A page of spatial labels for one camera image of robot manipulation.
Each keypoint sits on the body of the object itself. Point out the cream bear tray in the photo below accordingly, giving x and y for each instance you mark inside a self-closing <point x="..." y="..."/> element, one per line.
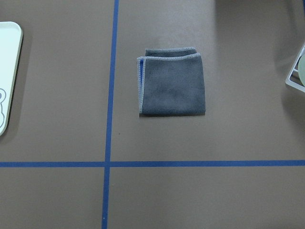
<point x="11" y="36"/>

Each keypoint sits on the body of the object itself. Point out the grey folded cloth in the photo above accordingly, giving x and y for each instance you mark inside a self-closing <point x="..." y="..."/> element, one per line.
<point x="171" y="82"/>

